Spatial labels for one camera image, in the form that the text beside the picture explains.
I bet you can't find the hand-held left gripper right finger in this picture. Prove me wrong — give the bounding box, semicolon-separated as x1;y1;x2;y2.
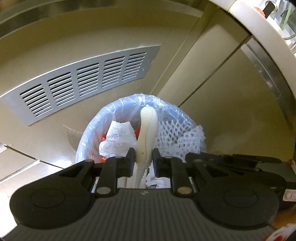
153;148;232;197

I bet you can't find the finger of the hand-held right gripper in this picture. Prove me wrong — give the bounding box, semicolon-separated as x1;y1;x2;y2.
185;152;262;171

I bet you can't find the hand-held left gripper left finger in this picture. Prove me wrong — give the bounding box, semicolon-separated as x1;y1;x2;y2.
58;147;136;197

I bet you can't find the white plastic bag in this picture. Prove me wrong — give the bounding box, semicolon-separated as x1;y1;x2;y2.
99;120;137;158

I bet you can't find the white foam net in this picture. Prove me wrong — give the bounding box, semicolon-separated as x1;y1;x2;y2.
153;119;206;154

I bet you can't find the red plastic bag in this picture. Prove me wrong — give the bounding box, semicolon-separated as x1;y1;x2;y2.
100;125;142;163

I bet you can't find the blue lined trash bin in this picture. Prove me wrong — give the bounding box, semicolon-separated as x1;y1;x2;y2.
75;92;208;189

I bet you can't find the person's right hand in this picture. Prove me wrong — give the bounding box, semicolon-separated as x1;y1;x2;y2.
272;203;296;229

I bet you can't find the red patterned clothing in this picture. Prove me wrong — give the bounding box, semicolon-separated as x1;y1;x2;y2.
264;224;296;241

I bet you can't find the grey cabinet vent grille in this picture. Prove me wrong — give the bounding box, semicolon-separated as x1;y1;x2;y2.
0;44;162;126

